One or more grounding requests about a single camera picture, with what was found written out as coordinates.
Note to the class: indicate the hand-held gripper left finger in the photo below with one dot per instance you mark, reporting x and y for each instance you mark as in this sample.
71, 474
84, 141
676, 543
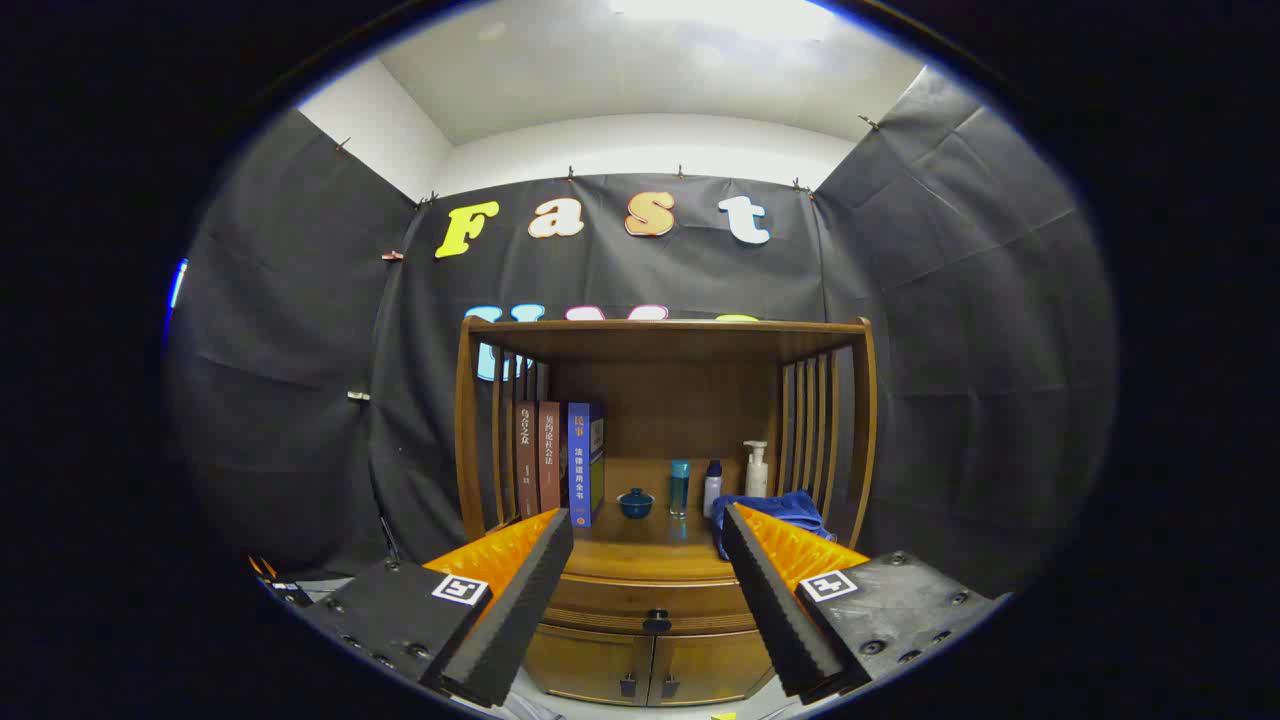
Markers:
520, 600

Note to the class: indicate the teal glass bottle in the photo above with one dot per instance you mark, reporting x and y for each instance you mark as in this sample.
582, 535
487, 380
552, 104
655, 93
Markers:
679, 490

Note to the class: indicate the blue lidded teacup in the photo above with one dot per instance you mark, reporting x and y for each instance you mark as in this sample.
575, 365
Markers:
635, 504

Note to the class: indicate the dark brown book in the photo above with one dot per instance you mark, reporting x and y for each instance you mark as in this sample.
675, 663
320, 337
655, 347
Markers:
527, 460

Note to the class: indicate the wooden drawer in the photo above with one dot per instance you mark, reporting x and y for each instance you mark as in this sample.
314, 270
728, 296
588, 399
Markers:
620, 600

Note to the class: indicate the thick blue book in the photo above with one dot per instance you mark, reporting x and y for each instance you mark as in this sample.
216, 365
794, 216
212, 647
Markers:
580, 465

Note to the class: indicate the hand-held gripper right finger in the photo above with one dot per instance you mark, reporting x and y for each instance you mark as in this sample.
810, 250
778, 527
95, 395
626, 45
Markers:
765, 600

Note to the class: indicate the white bottle with blue cap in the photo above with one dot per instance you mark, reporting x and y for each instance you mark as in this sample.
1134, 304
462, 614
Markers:
712, 492

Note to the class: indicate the reddish brown book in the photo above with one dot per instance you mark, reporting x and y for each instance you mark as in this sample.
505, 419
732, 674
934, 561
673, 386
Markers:
549, 455

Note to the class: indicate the wooden cabinet door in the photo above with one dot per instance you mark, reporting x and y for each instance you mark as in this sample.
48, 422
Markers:
710, 665
585, 662

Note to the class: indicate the wooden cabinet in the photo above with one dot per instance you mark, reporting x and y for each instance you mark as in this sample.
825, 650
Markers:
660, 340

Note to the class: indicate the white pump bottle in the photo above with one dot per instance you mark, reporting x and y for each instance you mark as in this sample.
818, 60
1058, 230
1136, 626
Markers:
757, 480

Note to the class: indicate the folded blue towel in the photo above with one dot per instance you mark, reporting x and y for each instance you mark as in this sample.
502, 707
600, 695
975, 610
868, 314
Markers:
790, 508

